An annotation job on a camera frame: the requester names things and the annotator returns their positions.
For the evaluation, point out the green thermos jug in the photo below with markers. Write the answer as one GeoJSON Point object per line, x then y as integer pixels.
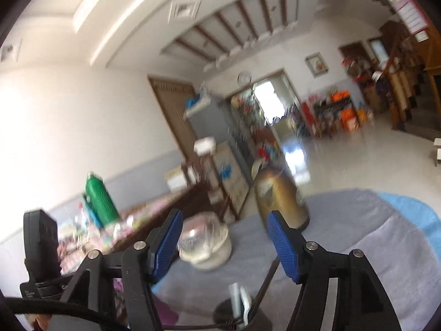
{"type": "Point", "coordinates": [101, 200]}

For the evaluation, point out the purple thermos bottle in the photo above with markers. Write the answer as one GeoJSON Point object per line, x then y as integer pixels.
{"type": "Point", "coordinates": [168, 314]}

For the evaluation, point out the tall orange box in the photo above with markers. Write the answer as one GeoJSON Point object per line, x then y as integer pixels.
{"type": "Point", "coordinates": [349, 120]}

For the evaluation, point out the white box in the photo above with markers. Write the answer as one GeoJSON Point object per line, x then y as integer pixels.
{"type": "Point", "coordinates": [176, 179]}

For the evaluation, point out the wooden chair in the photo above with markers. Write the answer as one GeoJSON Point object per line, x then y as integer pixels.
{"type": "Point", "coordinates": [196, 172]}

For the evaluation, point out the grey refrigerator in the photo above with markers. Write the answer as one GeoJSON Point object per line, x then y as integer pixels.
{"type": "Point", "coordinates": [210, 124]}

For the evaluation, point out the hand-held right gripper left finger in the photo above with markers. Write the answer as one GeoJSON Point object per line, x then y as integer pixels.
{"type": "Point", "coordinates": [168, 244]}

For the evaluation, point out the glass bowl in plastic bag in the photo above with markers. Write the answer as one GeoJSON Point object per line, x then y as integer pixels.
{"type": "Point", "coordinates": [203, 231]}

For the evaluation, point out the white step stool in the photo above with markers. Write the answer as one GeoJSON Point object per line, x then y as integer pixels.
{"type": "Point", "coordinates": [437, 151]}

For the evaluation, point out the pile of packets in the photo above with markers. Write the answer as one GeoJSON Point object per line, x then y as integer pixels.
{"type": "Point", "coordinates": [103, 238]}

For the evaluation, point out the bronze electric kettle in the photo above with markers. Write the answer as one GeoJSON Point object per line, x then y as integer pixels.
{"type": "Point", "coordinates": [279, 193]}

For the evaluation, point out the white plastic spoon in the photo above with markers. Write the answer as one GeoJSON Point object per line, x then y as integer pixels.
{"type": "Point", "coordinates": [245, 305]}

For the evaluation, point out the white cabinet with blue print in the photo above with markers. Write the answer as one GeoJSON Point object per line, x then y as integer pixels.
{"type": "Point", "coordinates": [234, 186]}

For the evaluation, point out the dark wooden dining table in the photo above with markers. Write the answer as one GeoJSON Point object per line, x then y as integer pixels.
{"type": "Point", "coordinates": [332, 110]}

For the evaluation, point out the white bowl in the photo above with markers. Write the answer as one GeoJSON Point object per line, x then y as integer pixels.
{"type": "Point", "coordinates": [210, 257]}

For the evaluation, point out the carved wooden sideboard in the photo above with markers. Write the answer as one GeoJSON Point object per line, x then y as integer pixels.
{"type": "Point", "coordinates": [193, 200]}

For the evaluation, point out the dark perforated utensil holder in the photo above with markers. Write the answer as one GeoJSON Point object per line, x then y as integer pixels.
{"type": "Point", "coordinates": [263, 321]}

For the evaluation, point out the framed wall picture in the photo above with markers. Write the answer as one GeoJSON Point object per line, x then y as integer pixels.
{"type": "Point", "coordinates": [316, 64]}

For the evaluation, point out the wooden staircase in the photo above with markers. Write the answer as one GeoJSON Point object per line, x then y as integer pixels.
{"type": "Point", "coordinates": [410, 86]}

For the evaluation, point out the pink wall calendar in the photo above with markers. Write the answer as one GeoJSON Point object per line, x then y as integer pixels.
{"type": "Point", "coordinates": [406, 10]}

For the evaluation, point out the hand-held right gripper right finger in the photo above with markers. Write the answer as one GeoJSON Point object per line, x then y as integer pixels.
{"type": "Point", "coordinates": [284, 248]}

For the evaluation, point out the brown wooden door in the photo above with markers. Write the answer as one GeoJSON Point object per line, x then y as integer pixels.
{"type": "Point", "coordinates": [172, 110]}

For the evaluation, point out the bunch of dark chopsticks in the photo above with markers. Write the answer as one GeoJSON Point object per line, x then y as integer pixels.
{"type": "Point", "coordinates": [267, 282]}

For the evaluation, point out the grey tablecloth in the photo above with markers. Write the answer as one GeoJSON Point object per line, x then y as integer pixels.
{"type": "Point", "coordinates": [344, 220]}

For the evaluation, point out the flat orange box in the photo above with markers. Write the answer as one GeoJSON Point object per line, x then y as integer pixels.
{"type": "Point", "coordinates": [341, 95]}

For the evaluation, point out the round wall clock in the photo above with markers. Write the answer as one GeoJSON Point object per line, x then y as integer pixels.
{"type": "Point", "coordinates": [245, 77]}

